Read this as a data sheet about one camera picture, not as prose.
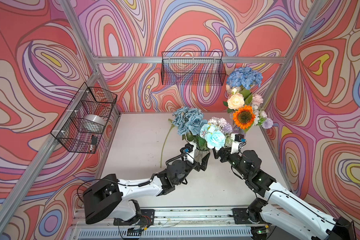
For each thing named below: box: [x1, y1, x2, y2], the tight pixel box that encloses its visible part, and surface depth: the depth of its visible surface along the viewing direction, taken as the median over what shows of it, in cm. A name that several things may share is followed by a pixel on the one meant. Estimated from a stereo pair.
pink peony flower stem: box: [252, 94, 264, 106], surface depth 85 cm
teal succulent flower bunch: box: [171, 106, 208, 142], surface depth 69 cm
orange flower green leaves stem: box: [232, 105, 256, 133], surface depth 67 cm
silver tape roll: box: [79, 114, 106, 133], surface depth 74 cm
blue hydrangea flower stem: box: [226, 67, 263, 90], surface depth 76 cm
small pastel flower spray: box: [208, 117, 233, 135], surface depth 68 cm
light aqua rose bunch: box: [199, 124, 226, 151], surface depth 55 cm
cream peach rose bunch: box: [223, 84, 253, 114], surface depth 72 cm
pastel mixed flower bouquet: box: [253, 105, 274, 130], surface depth 79 cm
